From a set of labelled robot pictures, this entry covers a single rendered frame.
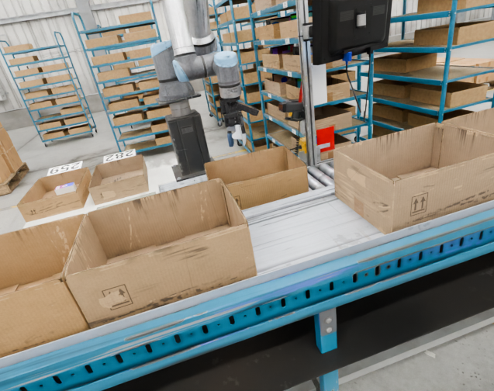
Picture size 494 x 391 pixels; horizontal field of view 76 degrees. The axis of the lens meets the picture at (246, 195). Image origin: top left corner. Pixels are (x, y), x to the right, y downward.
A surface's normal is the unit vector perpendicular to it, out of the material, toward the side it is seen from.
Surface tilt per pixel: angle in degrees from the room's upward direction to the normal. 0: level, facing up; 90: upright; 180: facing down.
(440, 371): 0
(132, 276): 90
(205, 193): 90
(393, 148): 89
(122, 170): 88
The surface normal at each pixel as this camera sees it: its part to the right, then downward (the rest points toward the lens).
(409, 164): 0.27, 0.39
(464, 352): -0.15, -0.88
